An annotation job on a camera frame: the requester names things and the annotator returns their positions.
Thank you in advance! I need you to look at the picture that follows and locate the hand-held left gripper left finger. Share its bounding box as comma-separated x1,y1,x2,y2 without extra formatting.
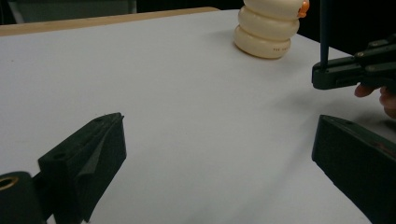
37,112,128,224

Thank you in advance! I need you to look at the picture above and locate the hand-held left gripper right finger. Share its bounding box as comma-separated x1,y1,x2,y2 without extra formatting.
311,114,396,224

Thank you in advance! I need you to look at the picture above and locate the cream ringed pen holder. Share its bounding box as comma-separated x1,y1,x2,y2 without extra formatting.
233,0,311,60

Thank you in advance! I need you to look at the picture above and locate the white table cover sheet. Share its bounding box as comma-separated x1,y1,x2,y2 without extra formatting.
0,8,396,224

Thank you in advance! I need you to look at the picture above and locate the wooden table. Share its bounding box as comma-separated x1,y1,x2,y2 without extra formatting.
0,6,220,38

